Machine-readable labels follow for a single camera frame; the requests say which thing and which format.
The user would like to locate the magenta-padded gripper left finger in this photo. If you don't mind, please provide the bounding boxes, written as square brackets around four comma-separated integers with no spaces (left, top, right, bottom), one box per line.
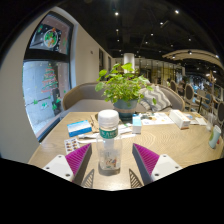
[42,143,95,189]

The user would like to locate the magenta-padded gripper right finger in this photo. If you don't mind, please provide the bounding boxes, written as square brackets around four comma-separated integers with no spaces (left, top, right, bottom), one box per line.
[129,143,184,189]

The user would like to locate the clear plastic water bottle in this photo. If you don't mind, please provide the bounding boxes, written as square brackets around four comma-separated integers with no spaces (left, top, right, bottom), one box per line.
[95,109,123,174]

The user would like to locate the pill blister pack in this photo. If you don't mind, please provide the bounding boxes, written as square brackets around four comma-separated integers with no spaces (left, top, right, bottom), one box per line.
[63,137,81,155]

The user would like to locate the blue and white card box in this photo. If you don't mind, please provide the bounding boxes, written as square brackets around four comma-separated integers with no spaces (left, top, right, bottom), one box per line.
[66,119,93,138]

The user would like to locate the white tissue box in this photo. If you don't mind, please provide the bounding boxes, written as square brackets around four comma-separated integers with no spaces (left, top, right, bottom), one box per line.
[168,109,192,130]

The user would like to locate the small blue white carton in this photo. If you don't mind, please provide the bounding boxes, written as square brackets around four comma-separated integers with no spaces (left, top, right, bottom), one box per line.
[131,114,143,135]

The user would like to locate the white paper sheets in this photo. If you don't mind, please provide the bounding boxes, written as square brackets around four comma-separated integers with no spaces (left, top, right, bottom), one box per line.
[184,113,208,126]

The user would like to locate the clear plastic cup with straw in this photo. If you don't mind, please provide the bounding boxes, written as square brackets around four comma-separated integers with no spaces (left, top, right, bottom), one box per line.
[205,111,216,132]

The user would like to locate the group of dining chairs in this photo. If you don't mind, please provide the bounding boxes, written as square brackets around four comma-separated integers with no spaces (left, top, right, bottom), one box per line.
[169,78,224,128]

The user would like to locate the dark framed decorated window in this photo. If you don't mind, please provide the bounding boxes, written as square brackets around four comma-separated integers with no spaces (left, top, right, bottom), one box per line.
[22,11,74,141]

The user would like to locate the green potted plant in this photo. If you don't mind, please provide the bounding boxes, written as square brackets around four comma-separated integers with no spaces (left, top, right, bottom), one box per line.
[94,62,158,120]

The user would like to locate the white round pillar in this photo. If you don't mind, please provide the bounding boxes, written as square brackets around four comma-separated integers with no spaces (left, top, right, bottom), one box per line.
[123,52,136,73]

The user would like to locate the group of ceiling lights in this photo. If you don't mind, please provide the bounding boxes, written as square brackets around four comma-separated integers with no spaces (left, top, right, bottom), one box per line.
[113,8,221,58]

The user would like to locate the white mug green handle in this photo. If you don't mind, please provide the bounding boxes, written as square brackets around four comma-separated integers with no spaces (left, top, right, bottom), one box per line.
[208,124,222,149]

